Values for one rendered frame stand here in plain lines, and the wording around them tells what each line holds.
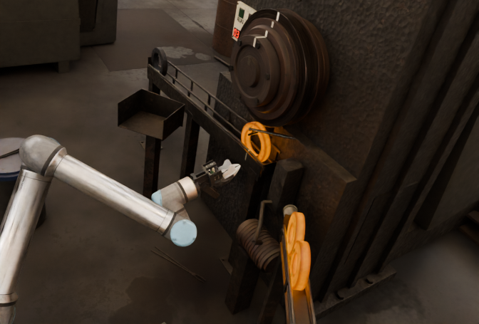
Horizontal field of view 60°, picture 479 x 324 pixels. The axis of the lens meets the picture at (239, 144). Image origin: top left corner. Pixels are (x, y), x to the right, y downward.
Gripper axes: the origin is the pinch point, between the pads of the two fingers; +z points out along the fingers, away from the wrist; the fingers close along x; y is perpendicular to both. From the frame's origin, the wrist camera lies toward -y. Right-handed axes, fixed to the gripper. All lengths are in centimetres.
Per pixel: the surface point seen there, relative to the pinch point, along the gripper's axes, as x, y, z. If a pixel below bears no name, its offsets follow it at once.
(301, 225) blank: -39.1, 2.4, 2.7
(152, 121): 66, -12, -14
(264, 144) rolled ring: 5.7, -0.5, 17.0
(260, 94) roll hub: 3.3, 28.4, 15.5
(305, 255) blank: -51, 7, -5
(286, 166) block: -11.5, 0.2, 16.3
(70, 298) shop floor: 20, -52, -84
